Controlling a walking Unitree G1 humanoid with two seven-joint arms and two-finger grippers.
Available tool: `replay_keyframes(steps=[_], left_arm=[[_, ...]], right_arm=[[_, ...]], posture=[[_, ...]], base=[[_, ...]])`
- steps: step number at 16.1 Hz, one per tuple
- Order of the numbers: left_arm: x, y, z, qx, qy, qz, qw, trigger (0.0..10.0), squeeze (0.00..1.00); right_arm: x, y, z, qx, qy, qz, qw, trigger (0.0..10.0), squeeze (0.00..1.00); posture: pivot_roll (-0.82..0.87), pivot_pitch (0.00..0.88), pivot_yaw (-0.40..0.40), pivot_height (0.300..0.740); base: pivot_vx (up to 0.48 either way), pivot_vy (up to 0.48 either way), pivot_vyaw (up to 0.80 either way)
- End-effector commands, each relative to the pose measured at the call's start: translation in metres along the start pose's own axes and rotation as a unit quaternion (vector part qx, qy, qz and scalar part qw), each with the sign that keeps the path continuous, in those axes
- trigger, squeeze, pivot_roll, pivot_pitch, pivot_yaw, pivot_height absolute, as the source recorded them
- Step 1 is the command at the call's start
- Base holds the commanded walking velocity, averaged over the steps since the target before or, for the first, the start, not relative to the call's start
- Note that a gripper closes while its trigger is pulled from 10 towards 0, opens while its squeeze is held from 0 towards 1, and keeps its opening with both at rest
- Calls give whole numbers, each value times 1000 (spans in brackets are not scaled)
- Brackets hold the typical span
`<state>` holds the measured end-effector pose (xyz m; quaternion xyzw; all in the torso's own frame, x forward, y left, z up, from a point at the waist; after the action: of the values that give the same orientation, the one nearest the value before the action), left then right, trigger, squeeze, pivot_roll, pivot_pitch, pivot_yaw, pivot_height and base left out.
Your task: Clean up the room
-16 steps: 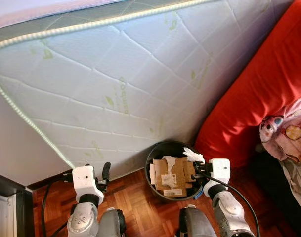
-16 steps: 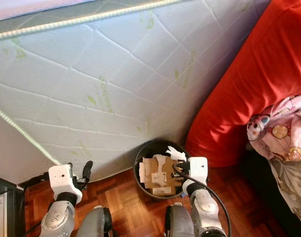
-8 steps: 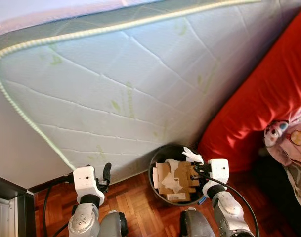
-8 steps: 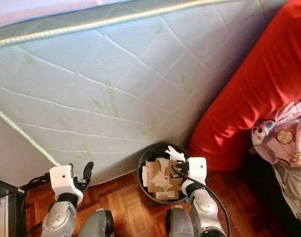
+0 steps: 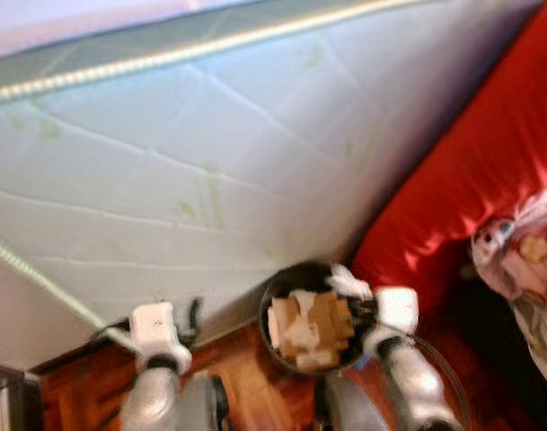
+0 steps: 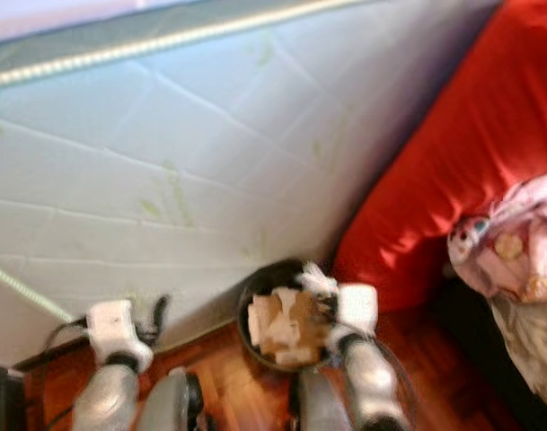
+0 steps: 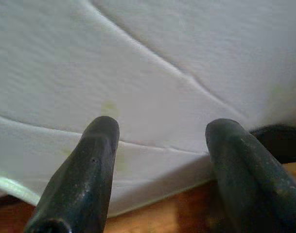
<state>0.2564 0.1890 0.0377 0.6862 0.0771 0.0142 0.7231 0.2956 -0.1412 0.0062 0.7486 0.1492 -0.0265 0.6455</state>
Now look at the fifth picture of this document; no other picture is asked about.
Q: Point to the white quilted mattress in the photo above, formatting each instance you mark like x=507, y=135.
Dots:
x=210, y=135

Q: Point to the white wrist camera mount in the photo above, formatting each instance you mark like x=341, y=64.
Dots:
x=397, y=310
x=156, y=328

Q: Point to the grey left robot leg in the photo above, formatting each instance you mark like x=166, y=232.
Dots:
x=206, y=404

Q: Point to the brown cardboard scraps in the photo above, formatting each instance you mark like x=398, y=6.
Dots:
x=313, y=323

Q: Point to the grey robot leg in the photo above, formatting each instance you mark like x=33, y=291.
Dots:
x=349, y=409
x=206, y=404

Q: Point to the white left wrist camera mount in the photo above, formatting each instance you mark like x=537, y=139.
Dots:
x=156, y=328

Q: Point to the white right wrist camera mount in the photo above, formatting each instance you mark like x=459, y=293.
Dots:
x=397, y=310

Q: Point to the black round bin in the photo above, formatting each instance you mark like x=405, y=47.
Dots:
x=273, y=346

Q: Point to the pink cartoon blanket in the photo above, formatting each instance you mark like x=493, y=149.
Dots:
x=524, y=251

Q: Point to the bed with beige floral sheet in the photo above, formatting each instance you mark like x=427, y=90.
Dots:
x=542, y=341

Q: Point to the red pillow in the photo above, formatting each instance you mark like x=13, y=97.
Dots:
x=471, y=180

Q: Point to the grey right robot leg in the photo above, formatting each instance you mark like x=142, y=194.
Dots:
x=349, y=409

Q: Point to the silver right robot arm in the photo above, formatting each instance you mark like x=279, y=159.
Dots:
x=417, y=386

